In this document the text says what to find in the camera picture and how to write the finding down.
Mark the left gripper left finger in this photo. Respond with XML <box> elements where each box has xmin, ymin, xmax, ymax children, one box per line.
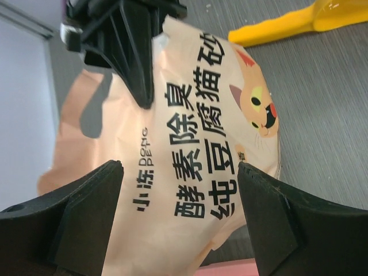
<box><xmin>1</xmin><ymin>160</ymin><xmax>124</xmax><ymax>275</ymax></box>

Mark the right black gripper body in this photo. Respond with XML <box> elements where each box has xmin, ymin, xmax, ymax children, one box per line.
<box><xmin>60</xmin><ymin>1</ymin><xmax>187</xmax><ymax>52</ymax></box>

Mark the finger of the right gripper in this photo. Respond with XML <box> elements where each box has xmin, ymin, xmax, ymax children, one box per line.
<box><xmin>82</xmin><ymin>0</ymin><xmax>160</xmax><ymax>109</ymax></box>

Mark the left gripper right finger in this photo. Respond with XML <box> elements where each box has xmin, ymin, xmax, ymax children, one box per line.
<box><xmin>237</xmin><ymin>163</ymin><xmax>367</xmax><ymax>275</ymax></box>

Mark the pink cat litter bag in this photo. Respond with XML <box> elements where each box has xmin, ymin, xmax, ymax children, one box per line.
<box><xmin>37</xmin><ymin>17</ymin><xmax>281</xmax><ymax>275</ymax></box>

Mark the yellow plastic scoop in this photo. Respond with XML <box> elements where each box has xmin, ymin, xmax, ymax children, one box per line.
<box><xmin>228</xmin><ymin>0</ymin><xmax>367</xmax><ymax>47</ymax></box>

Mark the pink litter box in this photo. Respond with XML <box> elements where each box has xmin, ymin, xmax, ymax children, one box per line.
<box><xmin>194</xmin><ymin>259</ymin><xmax>259</xmax><ymax>276</ymax></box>

